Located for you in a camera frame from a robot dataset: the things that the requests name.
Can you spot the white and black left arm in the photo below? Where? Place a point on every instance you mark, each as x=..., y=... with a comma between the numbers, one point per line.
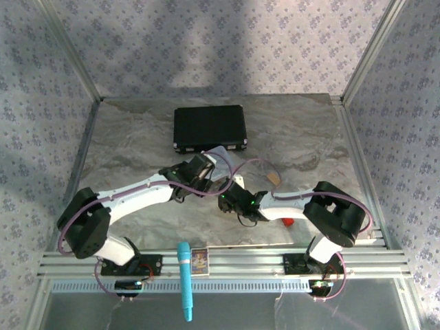
x=137, y=194

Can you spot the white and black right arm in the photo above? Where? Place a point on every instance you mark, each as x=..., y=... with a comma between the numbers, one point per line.
x=330, y=216

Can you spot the small tan block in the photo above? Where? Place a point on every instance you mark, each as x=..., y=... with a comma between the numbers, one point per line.
x=273, y=178

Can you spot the black hard case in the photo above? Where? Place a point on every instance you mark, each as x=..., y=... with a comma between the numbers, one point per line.
x=209, y=127

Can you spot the small red object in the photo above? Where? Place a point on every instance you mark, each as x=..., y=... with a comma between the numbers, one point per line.
x=288, y=222

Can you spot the small picture card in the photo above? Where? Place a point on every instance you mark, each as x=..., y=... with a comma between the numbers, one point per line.
x=200, y=262

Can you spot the teal toy microphone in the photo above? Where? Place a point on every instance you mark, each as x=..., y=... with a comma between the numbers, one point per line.
x=184, y=271

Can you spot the small controller board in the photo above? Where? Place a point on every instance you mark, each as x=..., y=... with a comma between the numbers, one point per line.
x=128, y=286
x=321, y=285

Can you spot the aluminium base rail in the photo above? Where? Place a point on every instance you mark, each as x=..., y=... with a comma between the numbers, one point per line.
x=240, y=264

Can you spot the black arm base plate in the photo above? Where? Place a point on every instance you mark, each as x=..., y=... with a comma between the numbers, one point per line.
x=153, y=264
x=292, y=264

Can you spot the aluminium side rail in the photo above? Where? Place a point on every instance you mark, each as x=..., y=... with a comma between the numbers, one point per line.
x=361, y=165
x=82, y=151

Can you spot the aluminium frame post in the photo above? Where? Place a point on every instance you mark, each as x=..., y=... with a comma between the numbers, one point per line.
x=70, y=51
x=373, y=48

